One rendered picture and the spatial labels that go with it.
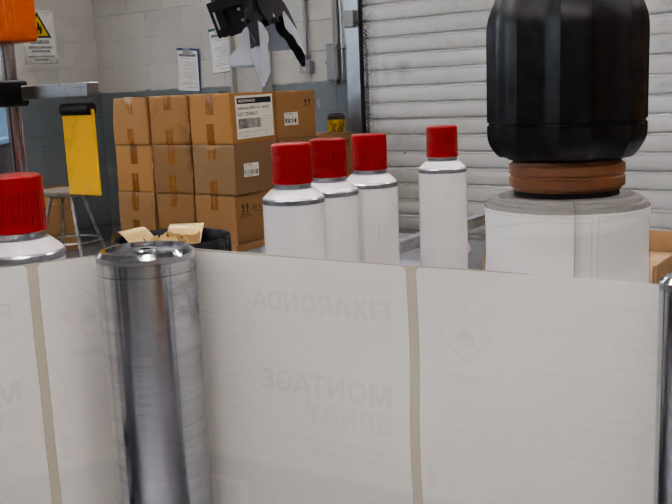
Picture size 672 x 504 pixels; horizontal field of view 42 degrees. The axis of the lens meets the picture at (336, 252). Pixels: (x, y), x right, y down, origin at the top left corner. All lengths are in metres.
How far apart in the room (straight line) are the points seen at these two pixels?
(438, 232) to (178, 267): 0.62
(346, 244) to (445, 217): 0.20
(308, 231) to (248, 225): 3.70
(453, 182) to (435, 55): 4.43
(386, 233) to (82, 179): 0.32
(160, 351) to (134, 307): 0.02
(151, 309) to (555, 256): 0.21
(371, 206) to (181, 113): 3.74
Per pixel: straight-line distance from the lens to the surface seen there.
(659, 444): 0.28
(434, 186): 0.92
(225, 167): 4.33
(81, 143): 0.59
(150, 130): 4.68
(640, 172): 4.88
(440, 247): 0.93
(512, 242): 0.45
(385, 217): 0.80
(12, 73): 0.63
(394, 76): 5.48
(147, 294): 0.33
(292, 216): 0.70
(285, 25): 1.35
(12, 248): 0.52
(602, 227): 0.44
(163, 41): 6.97
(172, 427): 0.34
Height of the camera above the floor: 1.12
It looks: 10 degrees down
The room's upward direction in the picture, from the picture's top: 2 degrees counter-clockwise
